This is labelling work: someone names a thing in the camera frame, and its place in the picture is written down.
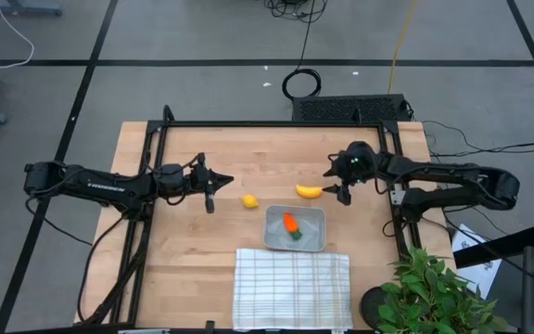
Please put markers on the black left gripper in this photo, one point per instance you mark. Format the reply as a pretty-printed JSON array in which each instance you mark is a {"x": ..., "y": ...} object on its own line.
[{"x": 200, "y": 180}]

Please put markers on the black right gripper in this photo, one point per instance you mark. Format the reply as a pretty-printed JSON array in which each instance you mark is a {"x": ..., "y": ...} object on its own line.
[{"x": 357, "y": 164}]

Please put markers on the yellow toy banana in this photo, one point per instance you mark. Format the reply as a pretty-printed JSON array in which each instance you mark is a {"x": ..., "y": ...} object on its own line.
[{"x": 308, "y": 192}]

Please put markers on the yellow toy lemon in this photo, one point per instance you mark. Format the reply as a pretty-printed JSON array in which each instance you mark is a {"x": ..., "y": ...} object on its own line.
[{"x": 250, "y": 201}]

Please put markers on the orange toy carrot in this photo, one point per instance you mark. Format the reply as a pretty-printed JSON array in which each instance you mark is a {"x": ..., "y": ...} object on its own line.
[{"x": 290, "y": 223}]

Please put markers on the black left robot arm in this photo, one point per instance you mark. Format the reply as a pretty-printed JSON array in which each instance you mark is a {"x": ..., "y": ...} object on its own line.
[{"x": 109, "y": 188}]

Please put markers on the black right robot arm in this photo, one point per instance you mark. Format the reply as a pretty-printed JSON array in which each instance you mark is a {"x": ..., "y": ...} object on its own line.
[{"x": 457, "y": 174}]

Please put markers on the grey plastic tupperware container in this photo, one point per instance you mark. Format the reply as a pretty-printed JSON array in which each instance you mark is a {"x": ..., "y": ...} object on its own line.
[{"x": 314, "y": 232}]

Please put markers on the black computer case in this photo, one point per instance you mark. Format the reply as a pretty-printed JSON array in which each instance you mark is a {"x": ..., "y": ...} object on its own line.
[{"x": 350, "y": 109}]

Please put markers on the white checked dish towel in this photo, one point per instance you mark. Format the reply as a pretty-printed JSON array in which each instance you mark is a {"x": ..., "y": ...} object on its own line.
[{"x": 290, "y": 287}]

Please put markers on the black plant pot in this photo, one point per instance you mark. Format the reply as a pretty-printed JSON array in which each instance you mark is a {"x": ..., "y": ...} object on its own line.
[{"x": 370, "y": 306}]

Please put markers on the green leafy plant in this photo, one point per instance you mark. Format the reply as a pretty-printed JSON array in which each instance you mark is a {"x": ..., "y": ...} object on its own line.
[{"x": 434, "y": 292}]

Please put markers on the white printed paper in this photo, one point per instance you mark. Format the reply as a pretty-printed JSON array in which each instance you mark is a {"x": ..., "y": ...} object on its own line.
[{"x": 478, "y": 271}]

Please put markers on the black metal table frame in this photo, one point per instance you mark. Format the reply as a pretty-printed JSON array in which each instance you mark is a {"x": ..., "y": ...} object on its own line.
[{"x": 271, "y": 124}]

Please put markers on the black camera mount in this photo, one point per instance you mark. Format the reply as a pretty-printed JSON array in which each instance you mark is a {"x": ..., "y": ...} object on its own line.
[{"x": 210, "y": 325}]

